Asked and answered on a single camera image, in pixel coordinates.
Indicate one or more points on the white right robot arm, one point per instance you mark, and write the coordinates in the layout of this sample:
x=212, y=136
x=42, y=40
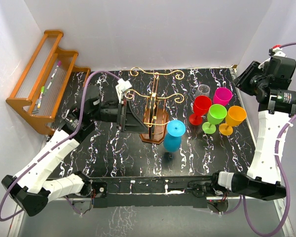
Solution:
x=263, y=178

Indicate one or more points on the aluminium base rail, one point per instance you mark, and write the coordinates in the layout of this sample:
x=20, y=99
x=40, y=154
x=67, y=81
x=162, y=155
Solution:
x=197, y=192

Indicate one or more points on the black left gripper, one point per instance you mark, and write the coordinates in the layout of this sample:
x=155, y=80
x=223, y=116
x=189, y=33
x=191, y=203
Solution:
x=127, y=120

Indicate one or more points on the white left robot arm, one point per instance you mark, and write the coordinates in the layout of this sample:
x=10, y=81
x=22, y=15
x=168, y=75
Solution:
x=30, y=187

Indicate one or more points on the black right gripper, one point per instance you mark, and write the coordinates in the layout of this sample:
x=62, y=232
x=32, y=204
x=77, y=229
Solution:
x=241, y=82

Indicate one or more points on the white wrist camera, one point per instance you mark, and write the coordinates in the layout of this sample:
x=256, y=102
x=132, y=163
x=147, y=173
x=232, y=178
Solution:
x=276, y=51
x=121, y=87

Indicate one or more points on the blue wine glass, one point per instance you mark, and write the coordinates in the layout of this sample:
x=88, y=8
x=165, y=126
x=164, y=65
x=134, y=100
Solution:
x=173, y=138

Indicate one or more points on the green capped marker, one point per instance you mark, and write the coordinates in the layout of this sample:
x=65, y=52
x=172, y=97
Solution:
x=40, y=96

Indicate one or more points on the magenta wine glass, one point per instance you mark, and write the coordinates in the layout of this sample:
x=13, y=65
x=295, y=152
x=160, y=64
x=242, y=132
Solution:
x=222, y=96

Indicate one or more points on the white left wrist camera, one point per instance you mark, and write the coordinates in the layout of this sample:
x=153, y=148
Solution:
x=121, y=87

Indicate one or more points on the wooden tiered shelf rack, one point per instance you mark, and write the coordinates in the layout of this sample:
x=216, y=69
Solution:
x=37, y=73

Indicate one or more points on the green wine glass cream base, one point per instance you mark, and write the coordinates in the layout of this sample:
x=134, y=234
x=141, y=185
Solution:
x=215, y=115

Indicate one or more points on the orange wine glass yellow base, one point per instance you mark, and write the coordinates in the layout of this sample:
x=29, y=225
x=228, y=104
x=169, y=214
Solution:
x=235, y=116

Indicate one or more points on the gold wire wine glass rack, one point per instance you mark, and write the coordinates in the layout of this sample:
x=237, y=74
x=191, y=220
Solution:
x=156, y=117

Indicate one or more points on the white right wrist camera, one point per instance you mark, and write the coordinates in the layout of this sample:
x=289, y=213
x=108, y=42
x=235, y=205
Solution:
x=276, y=51

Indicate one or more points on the purple capped marker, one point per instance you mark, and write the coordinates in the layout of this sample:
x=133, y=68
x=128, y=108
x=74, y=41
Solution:
x=54, y=72

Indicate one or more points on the clear wine glass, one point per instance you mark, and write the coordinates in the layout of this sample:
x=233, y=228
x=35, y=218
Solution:
x=203, y=89

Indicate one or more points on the red wine glass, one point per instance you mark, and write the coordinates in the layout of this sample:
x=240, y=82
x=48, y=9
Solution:
x=200, y=107

